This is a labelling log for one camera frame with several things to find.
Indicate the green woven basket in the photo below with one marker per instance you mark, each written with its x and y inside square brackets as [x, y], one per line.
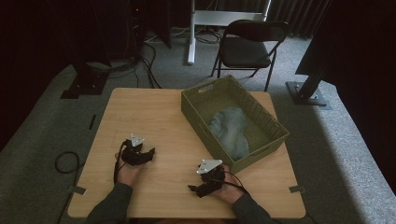
[199, 109]

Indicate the person's left hand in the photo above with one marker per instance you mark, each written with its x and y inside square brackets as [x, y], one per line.
[127, 174]

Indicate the light blue denim pants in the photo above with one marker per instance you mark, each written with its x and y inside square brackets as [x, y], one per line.
[230, 130]

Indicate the white metal desk frame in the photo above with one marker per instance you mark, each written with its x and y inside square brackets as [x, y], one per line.
[191, 46]

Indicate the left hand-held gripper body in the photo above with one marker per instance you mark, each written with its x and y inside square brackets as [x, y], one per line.
[135, 155]

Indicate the dark grey curtain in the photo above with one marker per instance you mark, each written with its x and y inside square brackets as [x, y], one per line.
[295, 15]

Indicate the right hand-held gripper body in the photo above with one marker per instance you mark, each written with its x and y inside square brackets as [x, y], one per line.
[211, 177]

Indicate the person's right hand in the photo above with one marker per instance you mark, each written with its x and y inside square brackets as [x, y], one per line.
[232, 189]

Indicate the black folding chair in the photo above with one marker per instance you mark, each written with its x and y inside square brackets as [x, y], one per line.
[246, 51]

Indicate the black metal stand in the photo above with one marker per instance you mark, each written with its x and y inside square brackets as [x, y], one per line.
[87, 85]
[306, 95]

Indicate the grey tape piece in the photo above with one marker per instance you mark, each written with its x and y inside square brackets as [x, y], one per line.
[77, 189]
[297, 188]

